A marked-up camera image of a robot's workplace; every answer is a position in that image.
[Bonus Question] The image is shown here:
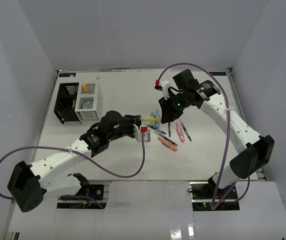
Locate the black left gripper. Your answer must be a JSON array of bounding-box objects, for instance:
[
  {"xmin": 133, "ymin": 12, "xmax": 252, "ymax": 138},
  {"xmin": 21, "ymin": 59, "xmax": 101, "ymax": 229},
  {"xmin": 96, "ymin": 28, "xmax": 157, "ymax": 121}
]
[{"xmin": 108, "ymin": 115, "xmax": 141, "ymax": 143}]

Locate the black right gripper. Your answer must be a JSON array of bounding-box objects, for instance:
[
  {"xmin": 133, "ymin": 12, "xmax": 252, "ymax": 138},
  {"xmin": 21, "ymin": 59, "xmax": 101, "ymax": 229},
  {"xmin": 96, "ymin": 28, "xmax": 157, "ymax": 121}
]
[{"xmin": 159, "ymin": 92, "xmax": 190, "ymax": 125}]

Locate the yellow highlighter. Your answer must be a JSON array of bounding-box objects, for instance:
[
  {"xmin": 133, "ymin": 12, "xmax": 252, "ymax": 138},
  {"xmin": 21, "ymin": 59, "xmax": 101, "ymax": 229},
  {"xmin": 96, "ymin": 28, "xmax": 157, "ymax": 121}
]
[{"xmin": 140, "ymin": 116, "xmax": 157, "ymax": 122}]

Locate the blue white tape roll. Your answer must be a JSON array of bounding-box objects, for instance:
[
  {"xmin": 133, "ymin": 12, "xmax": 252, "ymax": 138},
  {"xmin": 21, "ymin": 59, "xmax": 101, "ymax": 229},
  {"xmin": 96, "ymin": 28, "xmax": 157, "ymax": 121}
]
[{"xmin": 83, "ymin": 101, "xmax": 93, "ymax": 109}]

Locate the orange capped highlighter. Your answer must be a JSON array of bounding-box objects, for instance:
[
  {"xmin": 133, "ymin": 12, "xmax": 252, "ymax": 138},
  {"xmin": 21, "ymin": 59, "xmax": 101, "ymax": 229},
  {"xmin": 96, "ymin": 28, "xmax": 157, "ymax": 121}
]
[{"xmin": 82, "ymin": 83, "xmax": 88, "ymax": 93}]

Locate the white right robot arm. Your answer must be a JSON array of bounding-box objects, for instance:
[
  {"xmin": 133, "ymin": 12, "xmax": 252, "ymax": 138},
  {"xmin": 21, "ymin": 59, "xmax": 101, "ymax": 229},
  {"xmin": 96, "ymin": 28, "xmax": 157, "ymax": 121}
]
[{"xmin": 155, "ymin": 69, "xmax": 275, "ymax": 200}]

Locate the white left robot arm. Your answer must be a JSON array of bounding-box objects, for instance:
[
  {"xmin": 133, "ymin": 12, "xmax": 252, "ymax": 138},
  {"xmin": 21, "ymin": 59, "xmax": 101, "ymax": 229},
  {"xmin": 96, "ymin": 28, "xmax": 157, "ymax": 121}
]
[{"xmin": 7, "ymin": 110, "xmax": 150, "ymax": 213}]

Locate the green capped highlighter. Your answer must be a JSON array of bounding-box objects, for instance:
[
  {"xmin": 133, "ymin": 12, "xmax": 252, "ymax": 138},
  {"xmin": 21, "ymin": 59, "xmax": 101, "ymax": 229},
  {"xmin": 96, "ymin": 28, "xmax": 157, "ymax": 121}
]
[{"xmin": 150, "ymin": 112, "xmax": 155, "ymax": 127}]

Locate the blue uncapped highlighter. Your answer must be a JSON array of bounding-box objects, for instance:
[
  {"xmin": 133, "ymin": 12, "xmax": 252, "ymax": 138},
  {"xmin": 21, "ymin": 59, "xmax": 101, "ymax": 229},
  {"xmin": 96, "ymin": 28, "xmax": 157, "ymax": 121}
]
[{"xmin": 155, "ymin": 110, "xmax": 161, "ymax": 129}]

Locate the black gel pen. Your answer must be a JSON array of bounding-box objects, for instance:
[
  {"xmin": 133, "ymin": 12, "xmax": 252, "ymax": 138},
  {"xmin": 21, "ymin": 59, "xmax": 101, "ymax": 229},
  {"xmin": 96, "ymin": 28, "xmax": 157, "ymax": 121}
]
[{"xmin": 149, "ymin": 126, "xmax": 166, "ymax": 135}]

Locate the purple gel pen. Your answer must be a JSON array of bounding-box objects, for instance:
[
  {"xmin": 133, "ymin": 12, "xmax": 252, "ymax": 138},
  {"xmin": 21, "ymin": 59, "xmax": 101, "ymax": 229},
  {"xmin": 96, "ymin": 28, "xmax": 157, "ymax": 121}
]
[{"xmin": 168, "ymin": 122, "xmax": 171, "ymax": 137}]

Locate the pink highlighter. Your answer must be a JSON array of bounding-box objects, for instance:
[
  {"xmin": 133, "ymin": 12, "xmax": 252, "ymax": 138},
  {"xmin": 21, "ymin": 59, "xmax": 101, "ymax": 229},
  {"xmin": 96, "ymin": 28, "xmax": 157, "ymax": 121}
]
[{"xmin": 176, "ymin": 122, "xmax": 185, "ymax": 143}]

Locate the blue gel pen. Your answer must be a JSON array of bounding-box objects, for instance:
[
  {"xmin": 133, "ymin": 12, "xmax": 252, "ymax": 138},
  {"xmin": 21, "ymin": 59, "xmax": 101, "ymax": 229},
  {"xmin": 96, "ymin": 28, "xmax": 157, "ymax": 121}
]
[{"xmin": 155, "ymin": 133, "xmax": 178, "ymax": 147}]

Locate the green gel pen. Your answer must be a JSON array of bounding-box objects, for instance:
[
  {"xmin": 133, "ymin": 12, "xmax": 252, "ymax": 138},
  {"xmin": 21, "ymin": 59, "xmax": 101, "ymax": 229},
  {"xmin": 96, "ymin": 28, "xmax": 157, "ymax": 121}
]
[{"xmin": 180, "ymin": 122, "xmax": 192, "ymax": 142}]

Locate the white slotted organizer box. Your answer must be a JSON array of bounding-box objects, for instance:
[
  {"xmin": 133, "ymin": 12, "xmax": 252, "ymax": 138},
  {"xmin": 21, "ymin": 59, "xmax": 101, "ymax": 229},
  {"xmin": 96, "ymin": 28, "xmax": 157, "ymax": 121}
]
[{"xmin": 75, "ymin": 83, "xmax": 103, "ymax": 123}]

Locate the black slotted organizer box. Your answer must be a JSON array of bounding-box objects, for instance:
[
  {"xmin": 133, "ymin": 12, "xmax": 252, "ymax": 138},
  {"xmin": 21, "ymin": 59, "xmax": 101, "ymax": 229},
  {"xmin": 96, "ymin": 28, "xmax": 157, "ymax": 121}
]
[{"xmin": 53, "ymin": 82, "xmax": 79, "ymax": 124}]

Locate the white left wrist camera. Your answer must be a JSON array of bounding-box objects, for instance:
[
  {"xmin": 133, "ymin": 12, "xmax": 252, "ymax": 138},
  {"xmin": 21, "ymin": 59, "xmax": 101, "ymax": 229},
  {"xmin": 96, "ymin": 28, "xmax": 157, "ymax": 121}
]
[{"xmin": 134, "ymin": 125, "xmax": 151, "ymax": 144}]

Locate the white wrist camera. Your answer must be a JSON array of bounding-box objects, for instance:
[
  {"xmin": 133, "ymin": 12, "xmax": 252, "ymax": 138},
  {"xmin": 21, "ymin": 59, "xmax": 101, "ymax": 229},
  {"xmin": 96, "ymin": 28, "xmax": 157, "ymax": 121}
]
[
  {"xmin": 154, "ymin": 79, "xmax": 171, "ymax": 100},
  {"xmin": 134, "ymin": 125, "xmax": 151, "ymax": 144}
]

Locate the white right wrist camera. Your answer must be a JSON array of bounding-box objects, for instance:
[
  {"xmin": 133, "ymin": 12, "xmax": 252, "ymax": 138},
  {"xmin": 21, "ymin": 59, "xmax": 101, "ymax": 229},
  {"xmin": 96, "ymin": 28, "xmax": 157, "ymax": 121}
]
[{"xmin": 154, "ymin": 79, "xmax": 171, "ymax": 100}]

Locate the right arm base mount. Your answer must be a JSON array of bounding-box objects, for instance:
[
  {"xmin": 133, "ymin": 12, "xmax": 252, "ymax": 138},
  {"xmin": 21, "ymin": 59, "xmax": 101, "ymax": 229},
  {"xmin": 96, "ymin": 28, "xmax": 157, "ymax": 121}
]
[{"xmin": 187, "ymin": 182, "xmax": 241, "ymax": 212}]

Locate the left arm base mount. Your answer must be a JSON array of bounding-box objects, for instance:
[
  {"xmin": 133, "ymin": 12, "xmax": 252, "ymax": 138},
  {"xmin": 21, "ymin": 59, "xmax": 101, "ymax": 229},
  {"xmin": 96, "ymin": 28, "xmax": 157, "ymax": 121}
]
[{"xmin": 57, "ymin": 184, "xmax": 109, "ymax": 210}]

